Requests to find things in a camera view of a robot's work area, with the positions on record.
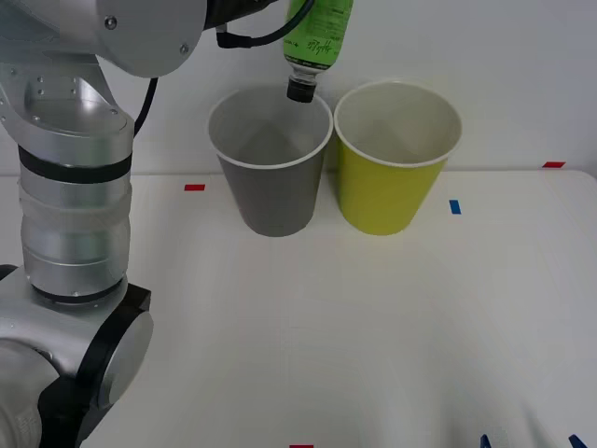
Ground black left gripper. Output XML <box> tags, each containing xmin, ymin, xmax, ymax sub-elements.
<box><xmin>246</xmin><ymin>0</ymin><xmax>287</xmax><ymax>16</ymax></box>

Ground green label plastic bottle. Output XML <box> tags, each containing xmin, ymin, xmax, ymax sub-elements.
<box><xmin>282</xmin><ymin>0</ymin><xmax>354</xmax><ymax>103</ymax></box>

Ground grey plastic waste bin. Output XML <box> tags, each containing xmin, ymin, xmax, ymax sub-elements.
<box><xmin>207</xmin><ymin>84</ymin><xmax>334</xmax><ymax>238</ymax></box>

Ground yellow-green plastic waste bin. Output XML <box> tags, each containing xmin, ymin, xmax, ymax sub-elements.
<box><xmin>333</xmin><ymin>80</ymin><xmax>464</xmax><ymax>236</ymax></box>

